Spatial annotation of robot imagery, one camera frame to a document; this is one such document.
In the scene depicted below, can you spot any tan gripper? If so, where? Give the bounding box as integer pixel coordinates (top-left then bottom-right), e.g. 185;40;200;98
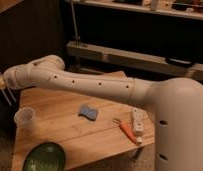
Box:
0;76;17;106

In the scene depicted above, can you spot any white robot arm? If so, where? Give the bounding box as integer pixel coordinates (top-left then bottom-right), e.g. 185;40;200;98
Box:
0;55;203;171

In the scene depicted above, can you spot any white ceramic cup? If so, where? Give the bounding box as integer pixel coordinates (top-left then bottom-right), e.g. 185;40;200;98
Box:
14;107;35;130

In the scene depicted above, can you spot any green bowl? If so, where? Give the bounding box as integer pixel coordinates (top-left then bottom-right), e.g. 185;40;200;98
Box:
22;142;66;171

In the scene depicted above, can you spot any blue sponge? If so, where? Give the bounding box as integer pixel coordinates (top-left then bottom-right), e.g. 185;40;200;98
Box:
78;105;98;121

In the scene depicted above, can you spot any wooden table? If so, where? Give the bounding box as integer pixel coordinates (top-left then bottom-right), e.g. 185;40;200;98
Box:
11;70;156;171

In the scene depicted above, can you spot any metal vertical pole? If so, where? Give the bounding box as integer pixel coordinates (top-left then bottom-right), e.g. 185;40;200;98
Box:
70;0;80;45

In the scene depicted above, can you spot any orange carrot toy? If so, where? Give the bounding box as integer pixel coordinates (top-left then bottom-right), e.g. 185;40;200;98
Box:
114;119;137;144

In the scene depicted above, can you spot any white remote controller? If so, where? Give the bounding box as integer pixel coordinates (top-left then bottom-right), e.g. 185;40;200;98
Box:
132;108;144;135

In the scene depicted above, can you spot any metal shelf beam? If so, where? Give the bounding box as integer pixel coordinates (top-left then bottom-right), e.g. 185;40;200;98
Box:
66;41;203;81

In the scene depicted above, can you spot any black handle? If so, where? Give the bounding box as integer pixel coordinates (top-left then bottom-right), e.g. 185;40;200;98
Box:
165;57;196;68

